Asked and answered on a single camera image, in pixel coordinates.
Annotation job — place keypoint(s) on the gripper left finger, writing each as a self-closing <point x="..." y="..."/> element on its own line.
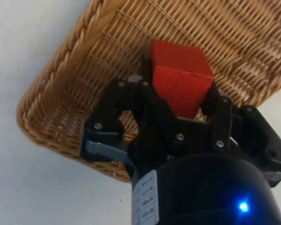
<point x="152" y="117"/>

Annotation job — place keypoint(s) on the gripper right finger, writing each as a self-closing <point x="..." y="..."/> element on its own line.
<point x="253" y="131"/>

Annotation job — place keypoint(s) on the red cube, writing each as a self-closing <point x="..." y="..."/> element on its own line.
<point x="185" y="77"/>

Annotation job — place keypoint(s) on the wicker basket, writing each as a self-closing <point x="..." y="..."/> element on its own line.
<point x="131" y="35"/>

